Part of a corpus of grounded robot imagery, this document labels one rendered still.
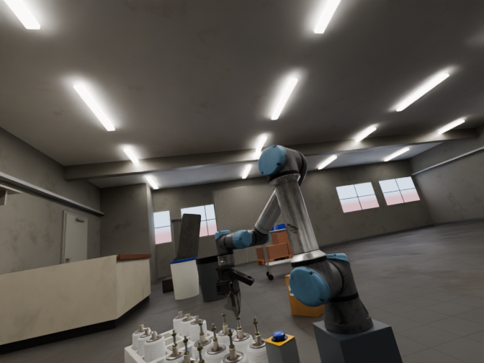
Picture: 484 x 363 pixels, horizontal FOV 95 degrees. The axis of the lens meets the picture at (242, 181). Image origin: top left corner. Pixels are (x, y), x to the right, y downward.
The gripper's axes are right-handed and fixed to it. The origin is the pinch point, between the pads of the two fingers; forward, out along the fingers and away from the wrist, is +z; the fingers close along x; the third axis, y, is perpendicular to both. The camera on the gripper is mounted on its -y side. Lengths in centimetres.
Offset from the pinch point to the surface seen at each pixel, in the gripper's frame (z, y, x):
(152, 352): 13.2, 46.8, -1.0
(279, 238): -32, 75, -601
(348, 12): -297, -151, -171
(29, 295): -16, 269, -76
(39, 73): -297, 260, -60
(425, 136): -282, -473, -793
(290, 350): 5.5, -23.8, 21.8
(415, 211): -43, -484, -1137
